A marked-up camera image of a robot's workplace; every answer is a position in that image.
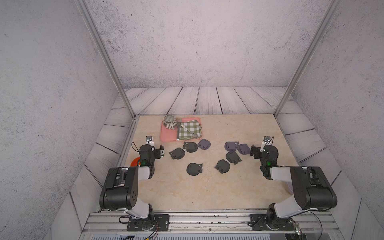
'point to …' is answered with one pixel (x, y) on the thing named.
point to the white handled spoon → (192, 133)
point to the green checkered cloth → (189, 130)
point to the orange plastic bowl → (135, 161)
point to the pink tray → (169, 135)
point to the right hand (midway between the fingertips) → (263, 145)
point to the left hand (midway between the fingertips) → (155, 145)
